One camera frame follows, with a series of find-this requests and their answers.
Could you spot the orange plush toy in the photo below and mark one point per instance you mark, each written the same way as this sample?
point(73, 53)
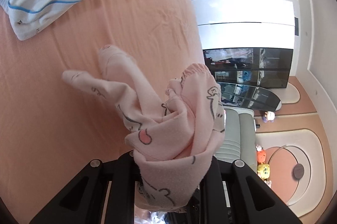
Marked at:
point(261, 156)

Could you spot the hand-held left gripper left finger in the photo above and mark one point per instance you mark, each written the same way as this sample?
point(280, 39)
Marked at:
point(121, 168)

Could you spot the black wall panel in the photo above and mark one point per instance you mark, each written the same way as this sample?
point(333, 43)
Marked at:
point(297, 26)

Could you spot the yellow plush toy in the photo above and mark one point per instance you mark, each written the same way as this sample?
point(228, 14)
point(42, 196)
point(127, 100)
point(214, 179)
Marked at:
point(263, 171)

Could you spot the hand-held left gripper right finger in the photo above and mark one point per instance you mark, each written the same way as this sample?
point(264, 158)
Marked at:
point(213, 187)

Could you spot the brown round wall disc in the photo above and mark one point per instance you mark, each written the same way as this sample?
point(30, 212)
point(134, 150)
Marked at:
point(298, 171)

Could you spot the pink dinosaur print pants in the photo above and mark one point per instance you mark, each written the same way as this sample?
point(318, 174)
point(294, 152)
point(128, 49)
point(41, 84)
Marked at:
point(171, 134)

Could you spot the white and purple doll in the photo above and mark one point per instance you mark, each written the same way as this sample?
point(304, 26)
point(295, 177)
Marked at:
point(269, 116)

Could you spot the dark glass display cabinet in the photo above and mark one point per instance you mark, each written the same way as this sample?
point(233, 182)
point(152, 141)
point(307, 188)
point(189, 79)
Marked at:
point(250, 76)

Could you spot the white wardrobe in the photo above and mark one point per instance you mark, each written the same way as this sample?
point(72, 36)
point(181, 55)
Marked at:
point(244, 24)

